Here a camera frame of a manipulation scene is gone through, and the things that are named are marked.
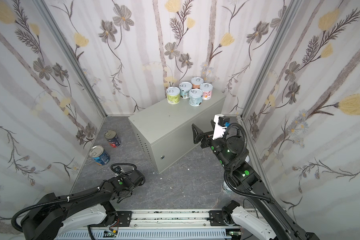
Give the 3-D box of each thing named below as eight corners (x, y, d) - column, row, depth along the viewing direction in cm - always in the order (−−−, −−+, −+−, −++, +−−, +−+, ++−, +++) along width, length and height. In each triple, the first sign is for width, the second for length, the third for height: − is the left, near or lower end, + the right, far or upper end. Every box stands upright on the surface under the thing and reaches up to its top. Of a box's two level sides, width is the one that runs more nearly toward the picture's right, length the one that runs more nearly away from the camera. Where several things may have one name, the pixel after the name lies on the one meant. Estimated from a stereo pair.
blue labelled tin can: (95, 165, 95) (86, 157, 86) (99, 154, 100) (92, 145, 91) (108, 166, 95) (100, 157, 86) (112, 154, 100) (105, 145, 91)
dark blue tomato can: (109, 147, 103) (102, 139, 95) (112, 139, 108) (106, 130, 100) (119, 147, 103) (113, 139, 95) (121, 139, 108) (117, 130, 100)
